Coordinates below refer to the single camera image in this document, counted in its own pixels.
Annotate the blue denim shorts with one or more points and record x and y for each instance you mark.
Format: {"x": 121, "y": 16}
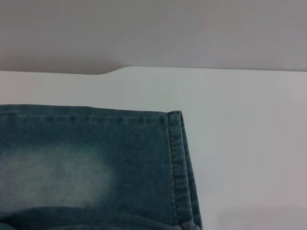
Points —
{"x": 84, "y": 167}

